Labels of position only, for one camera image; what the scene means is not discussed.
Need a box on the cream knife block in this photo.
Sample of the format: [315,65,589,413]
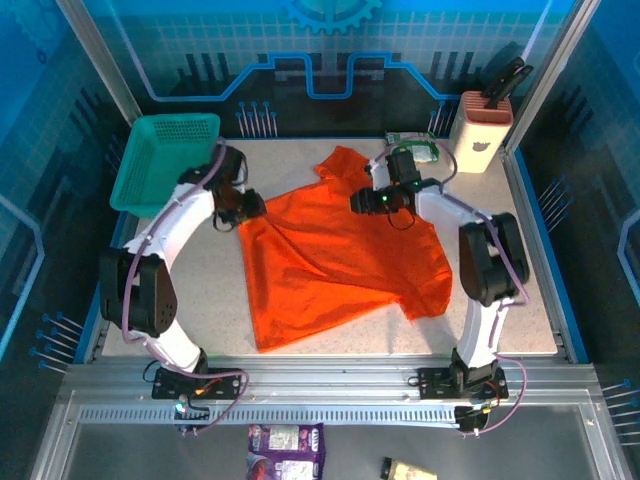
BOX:
[447,90,515,174]

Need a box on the aluminium frame rail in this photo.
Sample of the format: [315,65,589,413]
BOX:
[62,355,599,401]

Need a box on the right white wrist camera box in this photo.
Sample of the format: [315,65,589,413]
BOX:
[366,160,392,191]

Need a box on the green snack packet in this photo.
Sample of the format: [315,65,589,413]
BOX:
[384,130,441,165]

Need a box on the teal plastic mesh basket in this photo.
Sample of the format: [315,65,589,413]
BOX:
[109,113,222,221]

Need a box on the aluminium frame post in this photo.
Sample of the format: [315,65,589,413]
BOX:
[502,0,604,154]
[53,0,145,121]

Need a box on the beige black packet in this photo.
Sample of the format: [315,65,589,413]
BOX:
[380,456,439,480]

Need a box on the orange t-shirt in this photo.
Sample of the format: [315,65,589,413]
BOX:
[237,145,454,354]

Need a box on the black knife handle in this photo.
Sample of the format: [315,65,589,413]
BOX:
[481,56,526,109]
[502,63,535,99]

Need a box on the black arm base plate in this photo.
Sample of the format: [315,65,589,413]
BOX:
[151,367,241,401]
[417,367,509,401]

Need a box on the grey slotted cable duct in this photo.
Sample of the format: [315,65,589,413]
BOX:
[78,405,461,426]

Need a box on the purple snack packet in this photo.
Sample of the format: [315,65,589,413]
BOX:
[246,423,326,480]

